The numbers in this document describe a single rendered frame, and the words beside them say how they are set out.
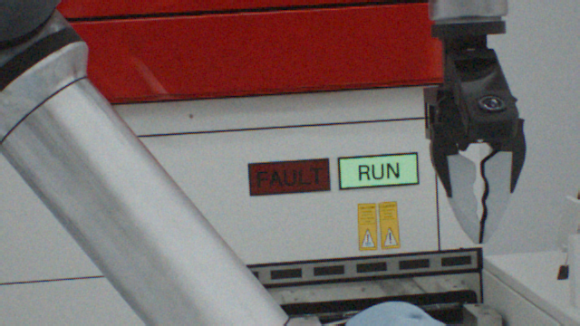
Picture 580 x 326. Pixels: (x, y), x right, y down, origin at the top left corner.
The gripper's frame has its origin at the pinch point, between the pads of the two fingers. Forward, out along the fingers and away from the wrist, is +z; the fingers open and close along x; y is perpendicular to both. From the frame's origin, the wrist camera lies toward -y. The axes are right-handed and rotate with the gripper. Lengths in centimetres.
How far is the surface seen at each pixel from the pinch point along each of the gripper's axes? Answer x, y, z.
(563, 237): -17.1, 27.3, 6.4
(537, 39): -72, 207, -14
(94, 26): 38, 54, -22
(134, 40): 33, 54, -20
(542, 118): -73, 207, 8
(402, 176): -4, 58, 2
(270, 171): 15, 58, 0
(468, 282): -13, 57, 18
